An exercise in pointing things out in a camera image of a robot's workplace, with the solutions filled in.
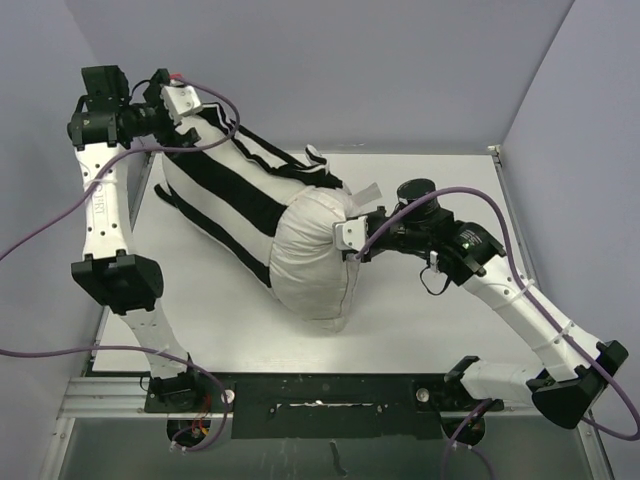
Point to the aluminium frame rail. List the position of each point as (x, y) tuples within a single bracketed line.
[(103, 397)]

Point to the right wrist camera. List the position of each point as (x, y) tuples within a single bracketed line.
[(351, 234)]

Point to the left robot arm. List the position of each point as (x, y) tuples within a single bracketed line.
[(102, 130)]

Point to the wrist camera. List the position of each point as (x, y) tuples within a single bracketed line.
[(181, 100), (351, 234)]

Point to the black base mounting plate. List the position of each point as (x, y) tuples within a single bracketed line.
[(325, 406)]

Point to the black white striped pillowcase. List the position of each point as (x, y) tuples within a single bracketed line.
[(238, 192)]

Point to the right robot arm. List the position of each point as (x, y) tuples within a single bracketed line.
[(574, 367)]

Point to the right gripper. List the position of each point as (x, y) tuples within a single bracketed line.
[(369, 253)]

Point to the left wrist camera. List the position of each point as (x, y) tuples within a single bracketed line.
[(181, 100)]

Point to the white pillow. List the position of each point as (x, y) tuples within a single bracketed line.
[(308, 273)]

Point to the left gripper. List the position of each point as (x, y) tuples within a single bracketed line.
[(168, 138)]

